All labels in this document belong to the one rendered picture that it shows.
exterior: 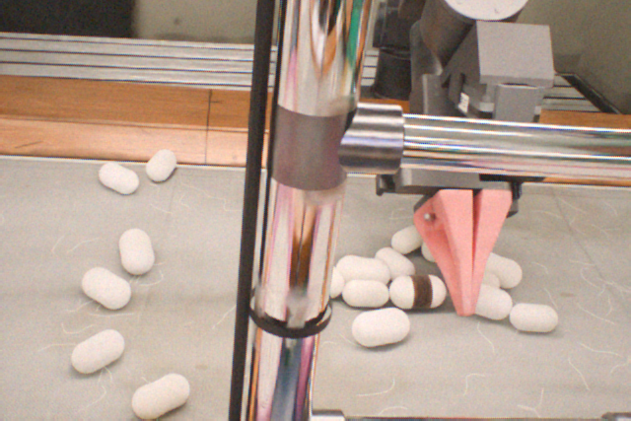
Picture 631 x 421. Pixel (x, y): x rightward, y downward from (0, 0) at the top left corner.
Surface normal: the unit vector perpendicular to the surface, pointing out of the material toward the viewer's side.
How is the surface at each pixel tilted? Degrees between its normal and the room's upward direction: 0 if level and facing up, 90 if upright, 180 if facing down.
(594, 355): 0
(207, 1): 90
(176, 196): 0
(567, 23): 90
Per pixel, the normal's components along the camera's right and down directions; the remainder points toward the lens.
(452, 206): 0.12, 0.07
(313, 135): -0.07, 0.50
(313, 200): 0.24, 0.51
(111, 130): 0.13, -0.25
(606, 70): -0.98, -0.04
